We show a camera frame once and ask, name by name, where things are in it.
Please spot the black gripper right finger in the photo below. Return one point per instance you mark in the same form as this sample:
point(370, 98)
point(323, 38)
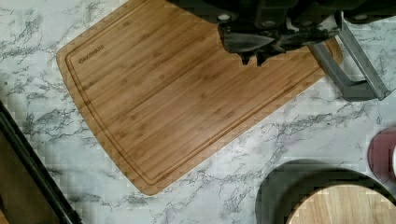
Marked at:
point(292, 41)

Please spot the black canister with wooden lid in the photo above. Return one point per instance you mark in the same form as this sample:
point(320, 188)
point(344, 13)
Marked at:
point(315, 192)

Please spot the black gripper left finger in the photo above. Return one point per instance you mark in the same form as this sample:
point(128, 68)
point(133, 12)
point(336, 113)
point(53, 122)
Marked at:
point(247, 46)

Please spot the bamboo cutting board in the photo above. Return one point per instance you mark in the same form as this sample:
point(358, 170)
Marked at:
point(160, 94)

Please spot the brown ceramic utensil cup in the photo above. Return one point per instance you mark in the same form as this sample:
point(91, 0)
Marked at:
point(381, 155)

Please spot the black table edge rail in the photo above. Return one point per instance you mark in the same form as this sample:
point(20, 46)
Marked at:
point(29, 195)

